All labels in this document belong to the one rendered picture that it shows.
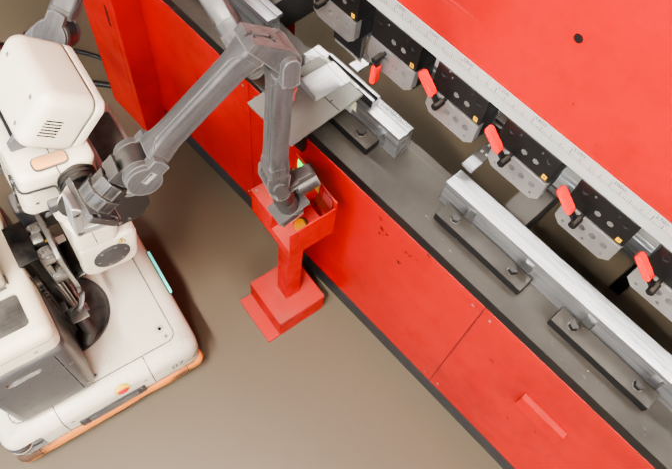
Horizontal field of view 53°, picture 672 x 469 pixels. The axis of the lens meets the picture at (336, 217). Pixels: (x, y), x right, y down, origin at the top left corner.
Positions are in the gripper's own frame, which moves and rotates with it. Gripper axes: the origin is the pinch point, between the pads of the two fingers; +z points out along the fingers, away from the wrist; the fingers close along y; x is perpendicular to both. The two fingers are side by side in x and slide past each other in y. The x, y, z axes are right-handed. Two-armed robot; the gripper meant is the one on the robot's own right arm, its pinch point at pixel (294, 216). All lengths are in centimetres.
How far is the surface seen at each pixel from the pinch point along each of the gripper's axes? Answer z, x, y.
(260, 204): 2.2, 10.1, -5.4
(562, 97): -58, -37, 50
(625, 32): -77, -40, 56
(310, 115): -15.6, 14.4, 19.1
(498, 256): -1, -44, 36
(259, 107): -18.2, 24.0, 9.5
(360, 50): -24.6, 16.4, 38.7
